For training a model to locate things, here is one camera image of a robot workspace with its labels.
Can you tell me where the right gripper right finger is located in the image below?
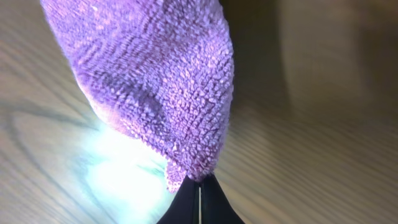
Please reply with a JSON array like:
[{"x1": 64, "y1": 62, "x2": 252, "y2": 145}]
[{"x1": 200, "y1": 174, "x2": 244, "y2": 224}]

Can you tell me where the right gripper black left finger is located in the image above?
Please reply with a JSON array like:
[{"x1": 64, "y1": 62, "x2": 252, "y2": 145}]
[{"x1": 157, "y1": 176, "x2": 200, "y2": 224}]

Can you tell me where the purple cloth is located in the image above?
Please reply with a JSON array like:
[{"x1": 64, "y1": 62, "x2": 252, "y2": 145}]
[{"x1": 41, "y1": 0, "x2": 234, "y2": 192}]

